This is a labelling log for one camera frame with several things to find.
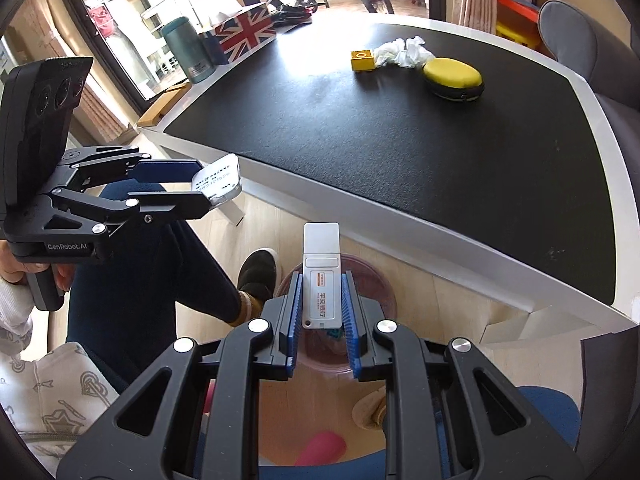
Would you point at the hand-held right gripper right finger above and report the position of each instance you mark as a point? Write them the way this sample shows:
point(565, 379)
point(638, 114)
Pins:
point(352, 330)

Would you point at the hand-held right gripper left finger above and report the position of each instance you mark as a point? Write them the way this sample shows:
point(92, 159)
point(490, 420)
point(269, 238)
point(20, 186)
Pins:
point(295, 320)

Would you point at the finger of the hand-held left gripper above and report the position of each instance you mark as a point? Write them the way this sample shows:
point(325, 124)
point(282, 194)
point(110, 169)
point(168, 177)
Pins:
point(175, 205)
point(165, 170)

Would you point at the pink translucent bin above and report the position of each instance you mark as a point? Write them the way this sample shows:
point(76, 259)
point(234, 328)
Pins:
point(372, 290)

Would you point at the white stick device orange label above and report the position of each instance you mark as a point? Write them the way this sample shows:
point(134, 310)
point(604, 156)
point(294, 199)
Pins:
point(322, 270)

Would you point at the person's left forearm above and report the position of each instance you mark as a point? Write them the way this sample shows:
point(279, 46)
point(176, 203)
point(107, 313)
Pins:
point(12, 310)

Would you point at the person's left hand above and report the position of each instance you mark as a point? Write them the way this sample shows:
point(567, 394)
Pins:
point(12, 267)

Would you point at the dark shoe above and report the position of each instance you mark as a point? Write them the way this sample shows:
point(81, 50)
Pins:
point(257, 272)

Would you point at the wooden box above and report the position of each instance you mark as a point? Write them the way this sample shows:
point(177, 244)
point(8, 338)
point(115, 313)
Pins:
point(160, 107)

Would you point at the person's leg in blue pants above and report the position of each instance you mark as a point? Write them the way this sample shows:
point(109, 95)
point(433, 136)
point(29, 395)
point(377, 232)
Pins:
point(150, 270)

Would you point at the green thermos bottle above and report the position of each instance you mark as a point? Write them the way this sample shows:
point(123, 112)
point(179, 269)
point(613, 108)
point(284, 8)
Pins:
point(187, 50)

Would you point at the pink soft object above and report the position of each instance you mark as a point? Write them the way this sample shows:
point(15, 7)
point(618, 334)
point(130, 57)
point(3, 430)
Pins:
point(320, 450)

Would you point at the red hanging bag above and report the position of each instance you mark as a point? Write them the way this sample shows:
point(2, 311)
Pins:
point(102, 22)

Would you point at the white shelf rack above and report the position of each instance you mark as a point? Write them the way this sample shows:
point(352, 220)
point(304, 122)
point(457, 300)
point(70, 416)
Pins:
point(157, 35)

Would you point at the flag print tissue box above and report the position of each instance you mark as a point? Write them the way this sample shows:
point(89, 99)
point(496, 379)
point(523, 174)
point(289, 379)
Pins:
point(245, 30)

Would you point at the black red-trimmed pouch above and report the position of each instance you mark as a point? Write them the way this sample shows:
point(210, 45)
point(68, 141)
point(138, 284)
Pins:
point(292, 12)

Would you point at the small yellow block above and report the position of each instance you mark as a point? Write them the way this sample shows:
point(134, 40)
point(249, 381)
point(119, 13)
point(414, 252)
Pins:
point(362, 61)

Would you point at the white patterned shirt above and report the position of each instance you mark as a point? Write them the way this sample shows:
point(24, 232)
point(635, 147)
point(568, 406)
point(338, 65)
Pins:
point(55, 400)

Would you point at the crumpled white tissue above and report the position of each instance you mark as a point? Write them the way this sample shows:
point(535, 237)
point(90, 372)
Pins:
point(407, 52)

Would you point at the yellow round zip case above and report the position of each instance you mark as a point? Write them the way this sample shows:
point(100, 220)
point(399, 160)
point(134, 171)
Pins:
point(452, 75)

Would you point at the yellow plastic stool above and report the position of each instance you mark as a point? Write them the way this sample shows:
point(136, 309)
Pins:
point(515, 35)

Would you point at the red children's table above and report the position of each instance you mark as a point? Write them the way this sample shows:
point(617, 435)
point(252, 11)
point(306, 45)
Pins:
point(520, 12)

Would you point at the grey sofa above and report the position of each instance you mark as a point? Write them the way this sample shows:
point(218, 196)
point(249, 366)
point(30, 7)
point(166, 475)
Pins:
point(570, 35)

